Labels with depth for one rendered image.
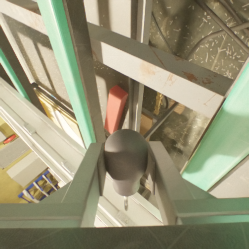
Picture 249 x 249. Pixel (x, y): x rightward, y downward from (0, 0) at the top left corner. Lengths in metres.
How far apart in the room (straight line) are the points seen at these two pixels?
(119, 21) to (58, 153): 0.40
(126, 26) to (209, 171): 0.44
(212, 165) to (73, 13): 0.22
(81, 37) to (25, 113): 0.43
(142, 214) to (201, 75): 0.31
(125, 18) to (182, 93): 0.37
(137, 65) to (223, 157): 0.13
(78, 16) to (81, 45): 0.03
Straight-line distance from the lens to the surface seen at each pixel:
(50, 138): 0.54
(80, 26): 0.25
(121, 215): 0.42
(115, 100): 0.67
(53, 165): 1.00
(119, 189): 0.18
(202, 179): 0.22
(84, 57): 0.27
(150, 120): 1.18
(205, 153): 0.18
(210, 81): 0.20
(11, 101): 0.71
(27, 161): 9.85
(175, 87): 0.20
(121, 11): 0.54
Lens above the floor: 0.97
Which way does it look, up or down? 28 degrees down
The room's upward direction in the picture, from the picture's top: 133 degrees counter-clockwise
